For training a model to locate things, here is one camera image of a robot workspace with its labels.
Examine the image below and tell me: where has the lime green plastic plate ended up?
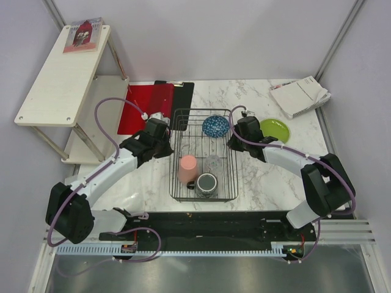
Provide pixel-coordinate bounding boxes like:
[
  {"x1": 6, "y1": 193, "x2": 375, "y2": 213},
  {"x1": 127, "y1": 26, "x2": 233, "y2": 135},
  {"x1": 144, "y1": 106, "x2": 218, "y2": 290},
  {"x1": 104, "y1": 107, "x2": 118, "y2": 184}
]
[{"x1": 260, "y1": 118, "x2": 291, "y2": 143}]

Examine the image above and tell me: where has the pink plastic cup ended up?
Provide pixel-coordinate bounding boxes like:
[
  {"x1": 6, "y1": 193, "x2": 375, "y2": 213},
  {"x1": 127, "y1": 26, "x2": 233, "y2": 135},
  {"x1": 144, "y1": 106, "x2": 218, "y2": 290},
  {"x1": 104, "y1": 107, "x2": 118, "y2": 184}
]
[{"x1": 178, "y1": 155, "x2": 199, "y2": 184}]

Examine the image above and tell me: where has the black wire dish rack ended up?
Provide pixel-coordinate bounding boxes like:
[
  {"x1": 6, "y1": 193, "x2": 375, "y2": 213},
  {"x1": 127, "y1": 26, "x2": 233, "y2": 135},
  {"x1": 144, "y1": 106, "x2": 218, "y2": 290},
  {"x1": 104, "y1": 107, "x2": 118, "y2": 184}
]
[{"x1": 169, "y1": 109, "x2": 238, "y2": 202}]

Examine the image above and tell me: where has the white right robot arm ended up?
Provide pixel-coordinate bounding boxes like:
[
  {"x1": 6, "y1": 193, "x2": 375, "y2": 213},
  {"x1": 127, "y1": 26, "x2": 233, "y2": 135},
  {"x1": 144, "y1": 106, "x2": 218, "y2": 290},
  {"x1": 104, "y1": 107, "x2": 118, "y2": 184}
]
[{"x1": 227, "y1": 116, "x2": 356, "y2": 241}]

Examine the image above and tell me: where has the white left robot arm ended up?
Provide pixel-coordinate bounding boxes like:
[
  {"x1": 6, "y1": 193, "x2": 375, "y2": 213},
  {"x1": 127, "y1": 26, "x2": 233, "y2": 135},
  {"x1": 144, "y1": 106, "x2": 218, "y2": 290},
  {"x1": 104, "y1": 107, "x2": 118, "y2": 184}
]
[{"x1": 45, "y1": 118, "x2": 173, "y2": 244}]

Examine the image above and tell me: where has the blue patterned ceramic bowl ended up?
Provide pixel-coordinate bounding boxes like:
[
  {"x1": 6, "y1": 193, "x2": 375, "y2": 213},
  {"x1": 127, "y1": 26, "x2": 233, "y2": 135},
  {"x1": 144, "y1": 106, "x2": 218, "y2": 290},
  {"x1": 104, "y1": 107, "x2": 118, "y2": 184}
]
[{"x1": 202, "y1": 115, "x2": 230, "y2": 138}]

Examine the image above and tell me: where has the red transparent plastic folder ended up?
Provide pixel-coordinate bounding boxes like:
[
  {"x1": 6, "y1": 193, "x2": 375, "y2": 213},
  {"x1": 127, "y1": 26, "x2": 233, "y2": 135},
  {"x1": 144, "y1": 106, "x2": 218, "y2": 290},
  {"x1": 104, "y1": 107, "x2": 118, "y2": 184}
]
[{"x1": 117, "y1": 84, "x2": 174, "y2": 136}]

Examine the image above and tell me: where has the clear glass tumbler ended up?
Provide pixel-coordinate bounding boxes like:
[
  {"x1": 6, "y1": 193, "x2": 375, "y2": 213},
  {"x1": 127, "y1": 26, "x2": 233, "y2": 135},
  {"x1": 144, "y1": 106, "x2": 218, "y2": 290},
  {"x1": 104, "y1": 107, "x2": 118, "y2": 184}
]
[{"x1": 205, "y1": 154, "x2": 222, "y2": 176}]

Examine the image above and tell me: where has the black clipboard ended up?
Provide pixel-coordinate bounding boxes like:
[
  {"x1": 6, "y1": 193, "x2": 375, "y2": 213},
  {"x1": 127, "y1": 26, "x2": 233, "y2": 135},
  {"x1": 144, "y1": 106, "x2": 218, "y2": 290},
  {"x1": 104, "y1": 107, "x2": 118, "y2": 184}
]
[{"x1": 154, "y1": 80, "x2": 195, "y2": 131}]

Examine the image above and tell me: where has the white spiral notebook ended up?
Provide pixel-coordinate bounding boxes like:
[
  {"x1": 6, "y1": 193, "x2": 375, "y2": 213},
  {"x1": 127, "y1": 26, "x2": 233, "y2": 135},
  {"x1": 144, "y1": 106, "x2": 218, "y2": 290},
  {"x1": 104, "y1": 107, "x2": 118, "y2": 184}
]
[{"x1": 269, "y1": 76, "x2": 331, "y2": 120}]

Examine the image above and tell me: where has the dark green ceramic mug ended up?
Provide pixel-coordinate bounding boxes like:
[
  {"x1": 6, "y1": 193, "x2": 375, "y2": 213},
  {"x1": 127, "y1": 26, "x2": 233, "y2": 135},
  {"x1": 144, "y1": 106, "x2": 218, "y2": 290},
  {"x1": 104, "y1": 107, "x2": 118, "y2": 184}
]
[{"x1": 186, "y1": 173, "x2": 219, "y2": 198}]

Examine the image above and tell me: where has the white two-tier shelf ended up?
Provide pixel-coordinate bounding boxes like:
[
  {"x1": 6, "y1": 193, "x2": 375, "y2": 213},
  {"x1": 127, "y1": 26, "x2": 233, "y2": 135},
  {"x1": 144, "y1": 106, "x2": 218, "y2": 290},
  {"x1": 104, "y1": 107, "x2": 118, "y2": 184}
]
[{"x1": 14, "y1": 25, "x2": 129, "y2": 165}]

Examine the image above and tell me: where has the red illustrated book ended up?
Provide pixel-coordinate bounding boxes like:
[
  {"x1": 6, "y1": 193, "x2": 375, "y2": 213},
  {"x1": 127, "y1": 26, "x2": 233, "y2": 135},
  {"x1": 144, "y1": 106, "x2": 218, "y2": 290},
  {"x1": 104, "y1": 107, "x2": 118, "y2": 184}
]
[{"x1": 63, "y1": 17, "x2": 103, "y2": 54}]

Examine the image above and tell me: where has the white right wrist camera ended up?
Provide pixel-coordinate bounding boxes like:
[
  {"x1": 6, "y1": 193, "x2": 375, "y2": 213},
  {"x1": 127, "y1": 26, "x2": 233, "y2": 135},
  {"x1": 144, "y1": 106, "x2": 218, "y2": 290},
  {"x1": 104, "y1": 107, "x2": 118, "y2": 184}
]
[{"x1": 241, "y1": 109, "x2": 257, "y2": 121}]

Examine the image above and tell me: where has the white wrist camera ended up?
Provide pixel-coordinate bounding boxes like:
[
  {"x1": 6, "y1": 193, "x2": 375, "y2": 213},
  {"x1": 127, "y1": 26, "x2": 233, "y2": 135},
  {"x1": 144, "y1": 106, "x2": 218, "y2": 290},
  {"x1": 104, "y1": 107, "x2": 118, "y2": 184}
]
[
  {"x1": 241, "y1": 109, "x2": 257, "y2": 121},
  {"x1": 141, "y1": 112, "x2": 170, "y2": 125}
]

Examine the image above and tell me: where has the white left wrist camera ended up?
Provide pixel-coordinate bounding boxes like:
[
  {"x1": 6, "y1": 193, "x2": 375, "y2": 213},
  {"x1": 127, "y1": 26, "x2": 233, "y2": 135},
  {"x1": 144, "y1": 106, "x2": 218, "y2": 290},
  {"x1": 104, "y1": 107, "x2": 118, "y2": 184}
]
[{"x1": 141, "y1": 112, "x2": 170, "y2": 125}]

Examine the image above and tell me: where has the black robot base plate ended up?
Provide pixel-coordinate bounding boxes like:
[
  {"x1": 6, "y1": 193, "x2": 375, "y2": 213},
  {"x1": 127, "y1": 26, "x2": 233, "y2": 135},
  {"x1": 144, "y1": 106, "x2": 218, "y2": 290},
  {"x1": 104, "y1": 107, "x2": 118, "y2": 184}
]
[{"x1": 98, "y1": 211, "x2": 318, "y2": 251}]

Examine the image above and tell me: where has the light blue cable duct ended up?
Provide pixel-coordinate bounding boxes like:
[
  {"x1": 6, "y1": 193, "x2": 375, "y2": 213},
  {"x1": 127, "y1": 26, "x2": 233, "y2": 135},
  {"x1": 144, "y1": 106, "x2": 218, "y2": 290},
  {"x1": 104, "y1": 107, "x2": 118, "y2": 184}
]
[{"x1": 56, "y1": 241, "x2": 291, "y2": 257}]

